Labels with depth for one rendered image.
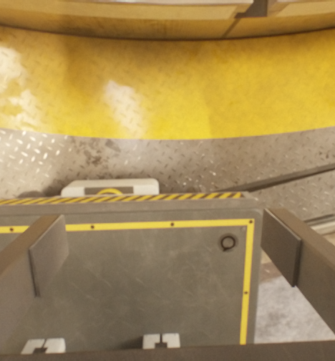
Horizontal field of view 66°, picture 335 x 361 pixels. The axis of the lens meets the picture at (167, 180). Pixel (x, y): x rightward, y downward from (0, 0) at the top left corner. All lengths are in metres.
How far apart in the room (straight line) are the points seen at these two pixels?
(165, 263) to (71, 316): 0.24
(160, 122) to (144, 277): 0.45
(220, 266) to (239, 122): 0.45
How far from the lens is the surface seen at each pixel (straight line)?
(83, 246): 0.57
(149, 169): 0.82
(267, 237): 0.17
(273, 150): 0.89
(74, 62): 0.85
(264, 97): 0.86
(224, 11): 0.56
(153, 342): 0.67
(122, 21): 0.70
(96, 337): 0.70
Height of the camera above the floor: 0.80
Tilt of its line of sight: 75 degrees down
